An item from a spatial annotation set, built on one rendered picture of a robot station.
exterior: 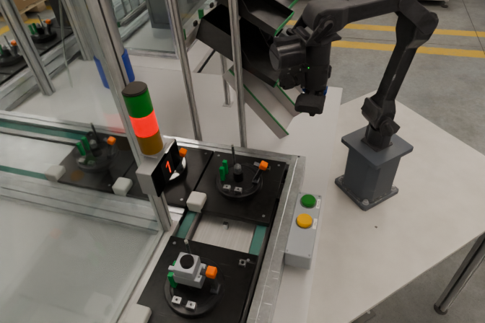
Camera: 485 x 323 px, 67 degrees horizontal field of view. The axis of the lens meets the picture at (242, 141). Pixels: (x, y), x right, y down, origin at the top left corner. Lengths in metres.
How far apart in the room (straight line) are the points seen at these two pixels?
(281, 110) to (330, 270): 0.54
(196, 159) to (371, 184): 0.54
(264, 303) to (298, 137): 0.71
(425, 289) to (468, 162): 0.86
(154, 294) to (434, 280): 1.56
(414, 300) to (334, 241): 1.02
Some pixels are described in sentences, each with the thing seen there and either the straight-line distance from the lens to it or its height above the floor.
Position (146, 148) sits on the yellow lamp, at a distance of 0.79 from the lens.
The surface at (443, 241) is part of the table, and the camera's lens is 1.21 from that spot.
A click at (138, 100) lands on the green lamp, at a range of 0.72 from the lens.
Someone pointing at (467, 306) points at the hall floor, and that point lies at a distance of 2.17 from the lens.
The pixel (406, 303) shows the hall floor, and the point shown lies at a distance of 2.07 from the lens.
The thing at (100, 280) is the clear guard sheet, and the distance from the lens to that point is 0.83.
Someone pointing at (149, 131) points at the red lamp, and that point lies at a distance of 0.76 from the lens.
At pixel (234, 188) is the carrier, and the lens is 1.06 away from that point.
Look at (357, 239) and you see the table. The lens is 1.14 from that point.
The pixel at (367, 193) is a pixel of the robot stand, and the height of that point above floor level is 0.91.
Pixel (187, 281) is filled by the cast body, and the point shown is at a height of 1.05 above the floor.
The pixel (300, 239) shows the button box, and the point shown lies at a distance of 0.99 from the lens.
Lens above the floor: 1.78
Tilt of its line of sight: 41 degrees down
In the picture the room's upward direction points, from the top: 4 degrees counter-clockwise
